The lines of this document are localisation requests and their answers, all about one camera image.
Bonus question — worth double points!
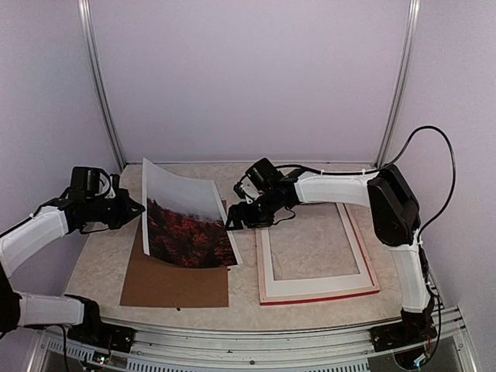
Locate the left aluminium corner post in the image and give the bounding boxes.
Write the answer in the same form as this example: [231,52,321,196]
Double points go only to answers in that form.
[77,0,126,171]

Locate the red forest photo print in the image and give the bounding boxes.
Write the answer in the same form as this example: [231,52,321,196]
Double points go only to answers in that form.
[142,159,243,269]

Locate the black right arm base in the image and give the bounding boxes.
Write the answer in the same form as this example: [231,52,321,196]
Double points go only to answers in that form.
[370,307,437,353]

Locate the light wood picture frame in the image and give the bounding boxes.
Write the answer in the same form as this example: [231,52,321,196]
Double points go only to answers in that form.
[255,203,380,306]

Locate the brown cardboard backing board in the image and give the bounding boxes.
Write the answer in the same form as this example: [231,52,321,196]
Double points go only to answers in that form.
[119,229,229,309]

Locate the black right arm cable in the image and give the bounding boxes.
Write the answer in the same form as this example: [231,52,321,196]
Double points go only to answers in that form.
[294,126,457,237]

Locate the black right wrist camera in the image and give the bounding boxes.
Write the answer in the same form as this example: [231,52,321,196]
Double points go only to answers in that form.
[233,157,284,204]

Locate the aluminium corner post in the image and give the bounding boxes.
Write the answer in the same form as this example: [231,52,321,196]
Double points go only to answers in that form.
[374,0,422,167]
[77,0,126,171]

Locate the aluminium front rail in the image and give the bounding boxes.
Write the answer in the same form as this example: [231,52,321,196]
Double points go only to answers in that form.
[36,308,472,372]

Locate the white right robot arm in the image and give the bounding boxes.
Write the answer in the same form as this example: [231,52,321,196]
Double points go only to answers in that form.
[225,158,433,344]

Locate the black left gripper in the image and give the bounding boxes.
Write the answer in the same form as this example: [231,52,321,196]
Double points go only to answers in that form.
[85,188,145,230]

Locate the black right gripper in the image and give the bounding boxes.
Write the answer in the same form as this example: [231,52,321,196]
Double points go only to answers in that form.
[226,189,285,229]

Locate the right aluminium corner post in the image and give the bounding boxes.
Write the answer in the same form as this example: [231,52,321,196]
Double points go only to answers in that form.
[374,0,422,167]

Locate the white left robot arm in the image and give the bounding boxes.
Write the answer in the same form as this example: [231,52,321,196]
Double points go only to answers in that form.
[1,189,145,345]

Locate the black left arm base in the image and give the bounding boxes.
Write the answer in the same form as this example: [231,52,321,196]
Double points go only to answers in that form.
[67,294,136,353]

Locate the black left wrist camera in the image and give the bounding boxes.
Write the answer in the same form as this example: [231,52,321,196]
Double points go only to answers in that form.
[67,167,119,202]

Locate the white photo mat board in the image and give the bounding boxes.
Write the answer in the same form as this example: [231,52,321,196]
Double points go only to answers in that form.
[256,203,380,305]

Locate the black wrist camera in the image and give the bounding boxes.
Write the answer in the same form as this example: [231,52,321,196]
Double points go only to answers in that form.
[67,167,119,202]
[233,157,284,204]

